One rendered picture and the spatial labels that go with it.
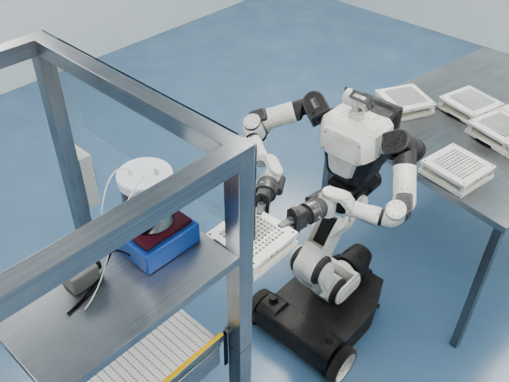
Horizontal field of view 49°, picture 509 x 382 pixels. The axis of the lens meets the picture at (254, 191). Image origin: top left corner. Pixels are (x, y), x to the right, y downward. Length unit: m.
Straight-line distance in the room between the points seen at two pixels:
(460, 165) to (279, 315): 1.14
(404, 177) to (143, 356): 1.14
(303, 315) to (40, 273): 1.92
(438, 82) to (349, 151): 1.38
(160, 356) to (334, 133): 1.09
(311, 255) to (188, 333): 0.76
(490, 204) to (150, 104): 1.62
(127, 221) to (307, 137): 3.34
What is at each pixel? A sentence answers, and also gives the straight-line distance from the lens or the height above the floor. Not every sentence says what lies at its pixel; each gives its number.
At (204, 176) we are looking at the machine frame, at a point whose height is 1.64.
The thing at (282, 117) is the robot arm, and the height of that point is 1.19.
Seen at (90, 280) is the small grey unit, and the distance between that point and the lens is 1.61.
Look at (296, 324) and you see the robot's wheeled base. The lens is 2.87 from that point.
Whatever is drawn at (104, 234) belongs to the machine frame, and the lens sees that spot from 1.22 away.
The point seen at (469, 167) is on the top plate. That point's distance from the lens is 2.74.
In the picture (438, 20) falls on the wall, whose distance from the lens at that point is 6.58.
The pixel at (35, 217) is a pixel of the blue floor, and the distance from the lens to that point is 3.94.
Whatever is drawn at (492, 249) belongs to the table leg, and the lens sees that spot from 2.70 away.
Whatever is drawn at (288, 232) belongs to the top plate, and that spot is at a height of 1.06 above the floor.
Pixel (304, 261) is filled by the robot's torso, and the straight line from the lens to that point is 2.55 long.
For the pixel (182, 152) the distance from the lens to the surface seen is 1.72.
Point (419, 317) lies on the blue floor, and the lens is 3.27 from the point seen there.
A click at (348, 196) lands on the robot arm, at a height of 1.10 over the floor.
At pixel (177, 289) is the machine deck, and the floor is 1.28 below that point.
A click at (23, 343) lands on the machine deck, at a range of 1.56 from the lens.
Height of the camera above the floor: 2.46
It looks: 39 degrees down
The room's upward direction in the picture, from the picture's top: 1 degrees clockwise
